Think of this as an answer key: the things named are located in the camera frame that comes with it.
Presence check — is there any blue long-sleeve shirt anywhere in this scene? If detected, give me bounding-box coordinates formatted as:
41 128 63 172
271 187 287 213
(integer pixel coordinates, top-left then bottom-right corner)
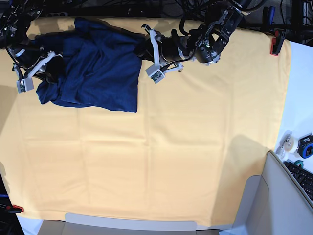
34 18 145 112

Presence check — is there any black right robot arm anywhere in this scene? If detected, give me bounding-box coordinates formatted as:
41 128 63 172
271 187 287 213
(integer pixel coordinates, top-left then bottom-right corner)
0 0 62 84

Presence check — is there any small teal tape roll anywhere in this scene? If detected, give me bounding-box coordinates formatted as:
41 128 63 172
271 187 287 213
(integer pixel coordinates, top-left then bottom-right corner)
294 160 304 168

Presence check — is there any yellow table cloth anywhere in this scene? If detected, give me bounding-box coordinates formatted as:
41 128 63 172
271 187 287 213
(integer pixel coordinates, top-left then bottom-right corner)
0 29 292 227

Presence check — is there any red clamp bottom left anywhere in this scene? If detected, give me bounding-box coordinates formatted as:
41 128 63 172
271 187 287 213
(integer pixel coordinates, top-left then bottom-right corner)
5 205 24 214

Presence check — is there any red clamp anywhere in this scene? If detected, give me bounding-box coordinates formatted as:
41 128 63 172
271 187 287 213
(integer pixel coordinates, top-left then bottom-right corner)
270 30 286 56
5 205 24 214

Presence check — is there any black power strip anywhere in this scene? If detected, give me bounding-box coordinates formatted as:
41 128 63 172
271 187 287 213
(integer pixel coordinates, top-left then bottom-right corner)
46 12 68 17

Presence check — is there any white tape dispenser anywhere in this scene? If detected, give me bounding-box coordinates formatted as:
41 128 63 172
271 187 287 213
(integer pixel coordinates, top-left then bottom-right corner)
275 130 300 162

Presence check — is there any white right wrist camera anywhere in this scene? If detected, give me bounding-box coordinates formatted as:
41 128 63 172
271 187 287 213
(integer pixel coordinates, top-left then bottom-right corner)
16 78 34 94

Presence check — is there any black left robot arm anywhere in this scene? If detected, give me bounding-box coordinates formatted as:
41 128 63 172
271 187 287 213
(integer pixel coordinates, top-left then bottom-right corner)
134 0 265 80

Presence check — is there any red clamp top right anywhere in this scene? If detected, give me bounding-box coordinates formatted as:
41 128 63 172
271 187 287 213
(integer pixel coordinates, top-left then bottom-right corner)
270 30 286 56

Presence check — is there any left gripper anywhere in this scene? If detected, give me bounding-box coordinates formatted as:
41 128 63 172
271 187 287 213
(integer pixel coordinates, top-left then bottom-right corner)
134 24 183 73

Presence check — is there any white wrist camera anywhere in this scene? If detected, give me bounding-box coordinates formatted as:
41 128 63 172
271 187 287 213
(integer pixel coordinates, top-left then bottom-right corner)
16 78 34 94
146 64 165 84

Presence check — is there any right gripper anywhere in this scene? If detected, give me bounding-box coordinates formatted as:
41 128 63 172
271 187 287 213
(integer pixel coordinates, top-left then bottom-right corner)
12 50 64 83

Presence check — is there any blue black tape roll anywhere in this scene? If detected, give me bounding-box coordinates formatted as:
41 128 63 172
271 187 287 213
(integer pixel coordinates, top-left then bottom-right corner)
297 134 313 159

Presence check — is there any black keyboard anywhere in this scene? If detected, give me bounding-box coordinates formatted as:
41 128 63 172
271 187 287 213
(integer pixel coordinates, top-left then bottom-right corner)
284 162 313 201

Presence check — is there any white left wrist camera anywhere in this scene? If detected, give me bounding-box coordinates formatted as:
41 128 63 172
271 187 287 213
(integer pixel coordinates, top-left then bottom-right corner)
146 64 165 84

